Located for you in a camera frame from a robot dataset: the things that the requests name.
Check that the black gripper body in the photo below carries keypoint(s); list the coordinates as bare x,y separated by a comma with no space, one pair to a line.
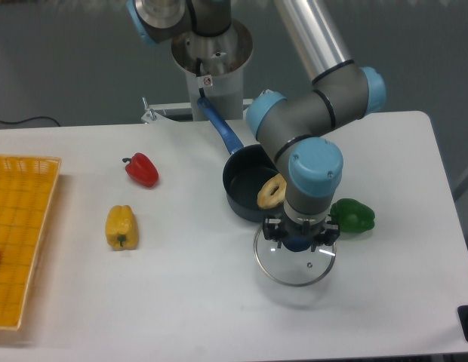
303,226

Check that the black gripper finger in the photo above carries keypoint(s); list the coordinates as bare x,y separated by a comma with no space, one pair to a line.
274,230
327,236

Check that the glass pot lid blue knob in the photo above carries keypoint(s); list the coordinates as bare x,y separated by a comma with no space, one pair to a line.
293,268

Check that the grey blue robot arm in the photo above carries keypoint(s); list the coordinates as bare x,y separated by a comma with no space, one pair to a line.
290,132

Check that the green bell pepper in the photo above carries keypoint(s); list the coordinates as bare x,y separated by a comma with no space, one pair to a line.
352,216

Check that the beige bagel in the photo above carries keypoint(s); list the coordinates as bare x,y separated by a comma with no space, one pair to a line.
272,193

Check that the dark blue saucepan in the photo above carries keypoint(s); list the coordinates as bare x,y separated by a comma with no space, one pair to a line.
246,171

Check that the red bell pepper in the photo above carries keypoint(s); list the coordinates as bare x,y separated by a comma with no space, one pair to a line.
141,170

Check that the yellow bell pepper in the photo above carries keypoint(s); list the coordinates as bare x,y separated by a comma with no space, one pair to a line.
121,228

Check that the yellow woven basket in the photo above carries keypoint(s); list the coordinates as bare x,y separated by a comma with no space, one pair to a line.
27,186

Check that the white mounting bracket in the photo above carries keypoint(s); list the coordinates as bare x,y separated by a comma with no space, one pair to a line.
183,111

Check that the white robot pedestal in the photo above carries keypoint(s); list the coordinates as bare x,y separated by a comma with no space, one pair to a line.
214,68

